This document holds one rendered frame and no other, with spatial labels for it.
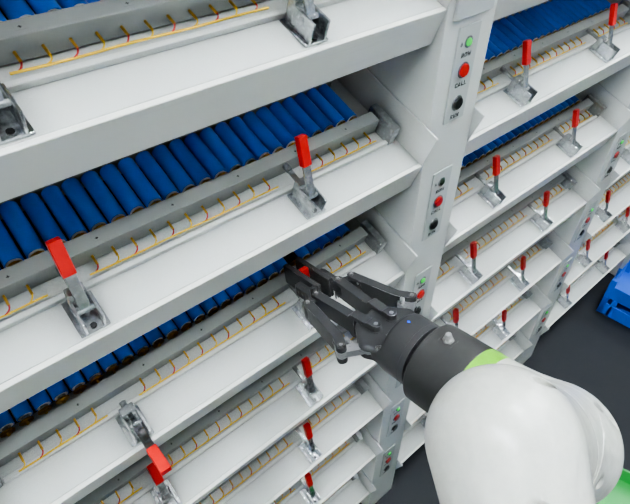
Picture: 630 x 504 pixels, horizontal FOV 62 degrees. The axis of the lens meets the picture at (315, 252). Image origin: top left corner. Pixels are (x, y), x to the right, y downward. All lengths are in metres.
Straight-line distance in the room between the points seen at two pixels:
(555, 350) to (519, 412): 1.68
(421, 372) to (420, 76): 0.35
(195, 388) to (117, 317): 0.20
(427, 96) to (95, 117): 0.41
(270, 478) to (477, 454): 0.73
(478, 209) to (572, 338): 1.19
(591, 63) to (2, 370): 1.00
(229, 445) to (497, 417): 0.57
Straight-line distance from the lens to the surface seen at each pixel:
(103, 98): 0.43
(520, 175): 1.10
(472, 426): 0.37
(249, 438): 0.88
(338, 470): 1.28
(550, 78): 1.00
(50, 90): 0.44
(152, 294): 0.54
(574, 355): 2.06
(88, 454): 0.69
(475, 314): 1.34
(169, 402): 0.69
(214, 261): 0.56
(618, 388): 2.03
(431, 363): 0.53
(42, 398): 0.69
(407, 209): 0.77
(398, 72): 0.70
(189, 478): 0.86
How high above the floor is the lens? 1.48
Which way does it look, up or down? 42 degrees down
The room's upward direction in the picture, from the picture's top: straight up
